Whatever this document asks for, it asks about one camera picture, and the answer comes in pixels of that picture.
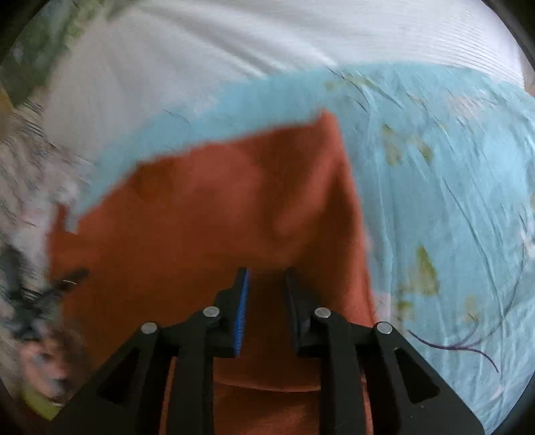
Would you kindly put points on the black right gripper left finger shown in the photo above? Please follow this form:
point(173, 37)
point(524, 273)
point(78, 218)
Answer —
point(216, 331)

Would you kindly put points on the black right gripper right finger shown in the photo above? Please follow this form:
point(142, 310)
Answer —
point(322, 334)

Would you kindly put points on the rust orange knit sweater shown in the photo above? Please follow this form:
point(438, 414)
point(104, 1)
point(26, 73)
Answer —
point(167, 239)

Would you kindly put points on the light blue floral bedsheet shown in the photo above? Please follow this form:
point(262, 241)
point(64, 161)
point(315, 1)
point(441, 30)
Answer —
point(443, 159)

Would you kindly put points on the black white patterned cloth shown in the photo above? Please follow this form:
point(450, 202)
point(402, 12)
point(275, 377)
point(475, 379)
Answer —
point(37, 354)

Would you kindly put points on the white striped blanket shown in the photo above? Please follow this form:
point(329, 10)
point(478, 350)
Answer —
point(137, 58)

